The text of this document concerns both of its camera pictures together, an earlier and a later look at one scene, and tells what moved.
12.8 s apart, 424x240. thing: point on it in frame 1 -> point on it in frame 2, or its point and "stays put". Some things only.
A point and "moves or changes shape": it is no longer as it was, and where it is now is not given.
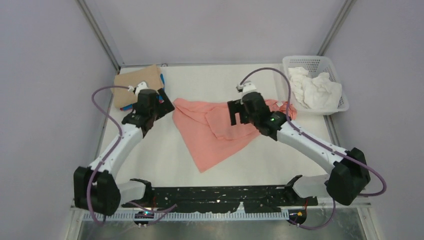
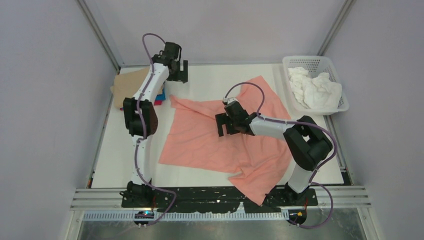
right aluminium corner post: (347, 7) stays put
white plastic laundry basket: (315, 65) stays put
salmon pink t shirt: (205, 127) moves or changes shape
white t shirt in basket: (319, 93) stays put
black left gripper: (165, 107) -> (182, 75)
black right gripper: (237, 106) -> (224, 118)
